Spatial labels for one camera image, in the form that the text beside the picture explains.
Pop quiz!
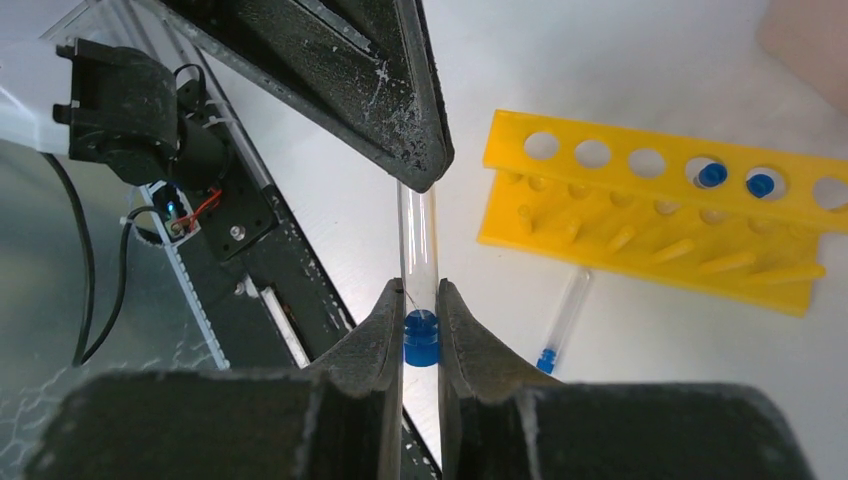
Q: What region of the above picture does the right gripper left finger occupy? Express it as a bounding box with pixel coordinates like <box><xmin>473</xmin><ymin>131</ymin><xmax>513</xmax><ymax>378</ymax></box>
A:
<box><xmin>22</xmin><ymin>279</ymin><xmax>404</xmax><ymax>479</ymax></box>

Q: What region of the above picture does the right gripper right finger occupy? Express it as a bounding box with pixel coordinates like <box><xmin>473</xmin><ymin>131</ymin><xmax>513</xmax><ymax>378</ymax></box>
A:
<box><xmin>437</xmin><ymin>280</ymin><xmax>814</xmax><ymax>479</ymax></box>

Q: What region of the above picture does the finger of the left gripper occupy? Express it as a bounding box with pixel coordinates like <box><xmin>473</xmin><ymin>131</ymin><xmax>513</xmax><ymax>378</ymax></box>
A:
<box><xmin>152</xmin><ymin>0</ymin><xmax>454</xmax><ymax>193</ymax></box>

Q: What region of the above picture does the yellow test tube rack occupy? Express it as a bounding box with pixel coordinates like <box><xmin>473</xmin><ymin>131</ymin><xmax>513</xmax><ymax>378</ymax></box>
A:
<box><xmin>478</xmin><ymin>110</ymin><xmax>847</xmax><ymax>316</ymax></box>

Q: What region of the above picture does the blue-capped clear test tube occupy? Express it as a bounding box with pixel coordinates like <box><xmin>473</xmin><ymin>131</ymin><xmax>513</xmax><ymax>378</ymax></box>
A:
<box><xmin>746</xmin><ymin>173</ymin><xmax>776</xmax><ymax>199</ymax></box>

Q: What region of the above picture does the blue-capped tube bundle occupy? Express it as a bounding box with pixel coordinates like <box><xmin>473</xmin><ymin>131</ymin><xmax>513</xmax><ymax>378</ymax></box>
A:
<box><xmin>536</xmin><ymin>267</ymin><xmax>593</xmax><ymax>374</ymax></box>

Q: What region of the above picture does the pink plastic storage box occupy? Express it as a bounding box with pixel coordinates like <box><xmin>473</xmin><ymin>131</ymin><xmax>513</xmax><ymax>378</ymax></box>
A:
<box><xmin>756</xmin><ymin>0</ymin><xmax>847</xmax><ymax>114</ymax></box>

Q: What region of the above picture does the left black cable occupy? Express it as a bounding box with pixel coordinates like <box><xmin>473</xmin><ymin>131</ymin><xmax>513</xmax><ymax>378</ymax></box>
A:
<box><xmin>39</xmin><ymin>152</ymin><xmax>167</xmax><ymax>370</ymax></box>

